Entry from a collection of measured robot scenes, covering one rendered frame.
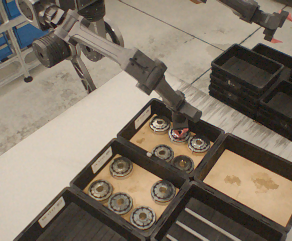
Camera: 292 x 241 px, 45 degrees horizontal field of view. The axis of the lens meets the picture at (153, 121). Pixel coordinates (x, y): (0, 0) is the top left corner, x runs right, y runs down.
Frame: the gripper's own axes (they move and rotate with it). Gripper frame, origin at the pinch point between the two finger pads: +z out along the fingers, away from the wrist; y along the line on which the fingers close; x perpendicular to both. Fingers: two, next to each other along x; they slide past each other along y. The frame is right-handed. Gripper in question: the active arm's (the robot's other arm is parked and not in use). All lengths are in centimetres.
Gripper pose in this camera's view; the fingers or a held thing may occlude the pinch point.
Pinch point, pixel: (179, 131)
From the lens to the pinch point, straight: 167.0
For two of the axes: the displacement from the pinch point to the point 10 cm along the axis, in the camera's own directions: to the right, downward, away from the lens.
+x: -10.0, 0.6, 0.0
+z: 0.4, 6.6, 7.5
